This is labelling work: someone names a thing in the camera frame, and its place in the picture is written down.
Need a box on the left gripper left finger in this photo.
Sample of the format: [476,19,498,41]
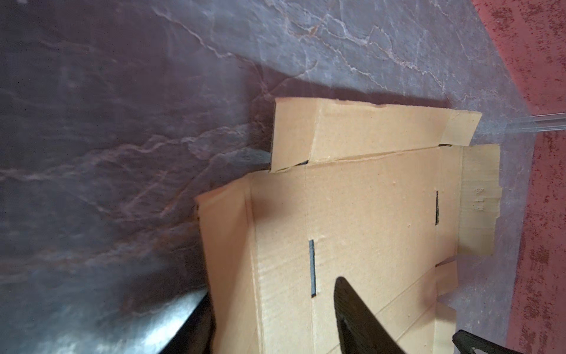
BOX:
[160,294,215,354]

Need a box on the brown cardboard box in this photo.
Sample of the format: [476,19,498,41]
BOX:
[196,97,502,353]

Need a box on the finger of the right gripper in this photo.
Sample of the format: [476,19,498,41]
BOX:
[452,330,521,354]

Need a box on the right aluminium corner post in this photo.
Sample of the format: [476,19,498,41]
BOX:
[504,112,566,134]

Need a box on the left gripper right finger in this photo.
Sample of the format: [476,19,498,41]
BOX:
[333,277,404,353]

